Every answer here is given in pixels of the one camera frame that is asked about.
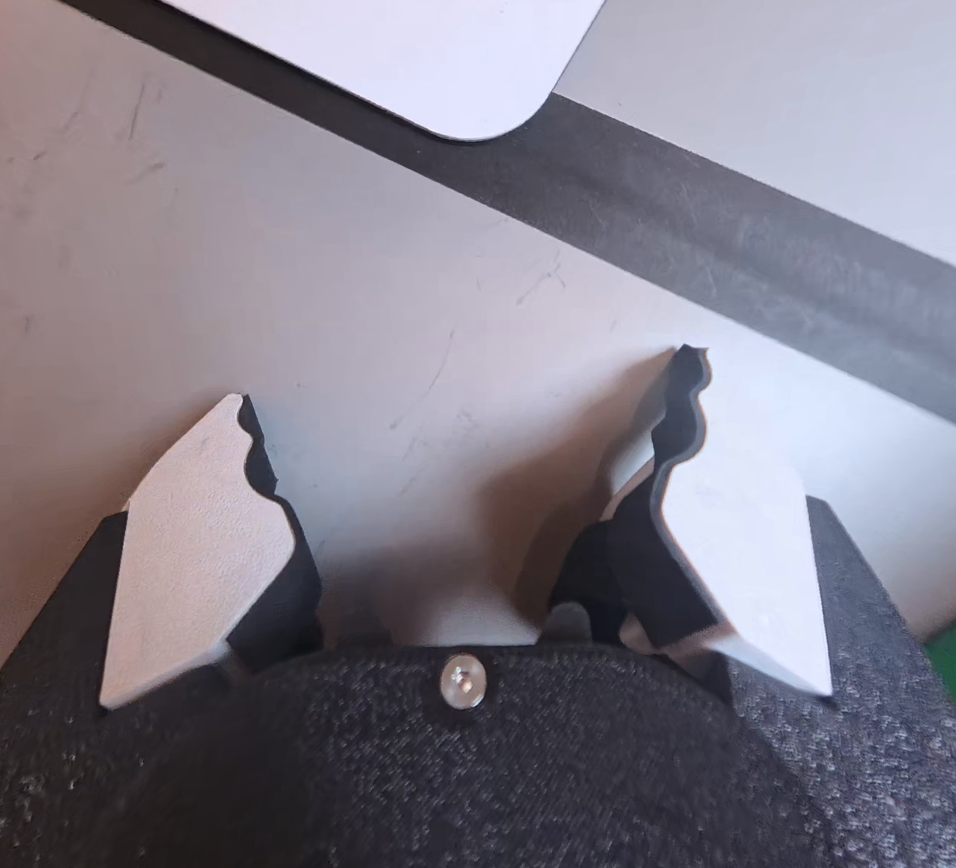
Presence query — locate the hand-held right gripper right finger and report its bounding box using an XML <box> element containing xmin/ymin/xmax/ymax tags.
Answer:
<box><xmin>547</xmin><ymin>345</ymin><xmax>835</xmax><ymax>699</ymax></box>

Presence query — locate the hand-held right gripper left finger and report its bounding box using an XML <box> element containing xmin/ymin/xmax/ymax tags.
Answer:
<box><xmin>99</xmin><ymin>393</ymin><xmax>325</xmax><ymax>711</ymax></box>

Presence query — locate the green plastic bin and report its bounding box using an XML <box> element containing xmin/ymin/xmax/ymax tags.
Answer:
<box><xmin>925</xmin><ymin>625</ymin><xmax>956</xmax><ymax>705</ymax></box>

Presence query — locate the white sign stand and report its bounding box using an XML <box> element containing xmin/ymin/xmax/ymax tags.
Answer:
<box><xmin>21</xmin><ymin>0</ymin><xmax>660</xmax><ymax>142</ymax></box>

